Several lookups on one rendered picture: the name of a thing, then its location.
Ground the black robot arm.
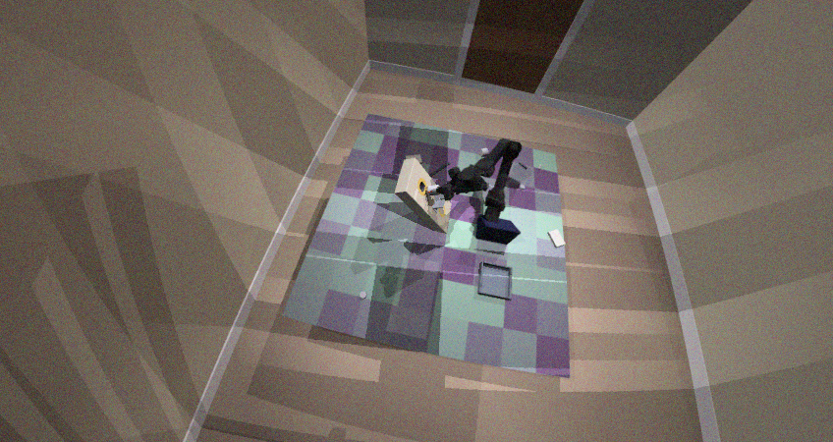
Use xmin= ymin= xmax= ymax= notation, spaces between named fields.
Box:
xmin=448 ymin=138 xmax=522 ymax=223

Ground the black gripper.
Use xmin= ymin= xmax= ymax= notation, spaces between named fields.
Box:
xmin=436 ymin=180 xmax=470 ymax=200

